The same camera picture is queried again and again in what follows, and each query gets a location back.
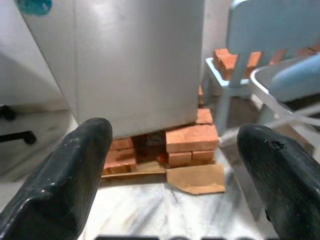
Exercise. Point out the light blue plastic chair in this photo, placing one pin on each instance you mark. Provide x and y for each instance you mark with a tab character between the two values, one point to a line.
262	25

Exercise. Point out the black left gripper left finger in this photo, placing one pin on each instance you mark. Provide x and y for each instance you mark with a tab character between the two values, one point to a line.
62	180

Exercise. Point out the black cabinet knob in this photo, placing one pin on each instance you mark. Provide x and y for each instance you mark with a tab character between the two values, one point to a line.
7	112

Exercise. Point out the red clay brick stack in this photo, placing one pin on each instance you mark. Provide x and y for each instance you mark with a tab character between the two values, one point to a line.
226	65

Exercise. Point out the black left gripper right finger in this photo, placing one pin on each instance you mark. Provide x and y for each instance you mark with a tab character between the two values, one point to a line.
282	180

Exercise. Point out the flat brown cardboard piece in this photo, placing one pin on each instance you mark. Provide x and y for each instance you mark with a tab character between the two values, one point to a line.
200	177

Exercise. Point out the grey fridge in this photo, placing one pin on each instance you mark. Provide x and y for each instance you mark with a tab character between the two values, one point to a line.
137	62

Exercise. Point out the light blue fluffy towel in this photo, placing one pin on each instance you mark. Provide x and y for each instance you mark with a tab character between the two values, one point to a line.
300	77

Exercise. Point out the white cabinet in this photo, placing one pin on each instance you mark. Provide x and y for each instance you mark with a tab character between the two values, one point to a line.
15	75

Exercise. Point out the teal round sticker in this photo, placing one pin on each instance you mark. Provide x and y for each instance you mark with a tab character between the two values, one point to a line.
35	6

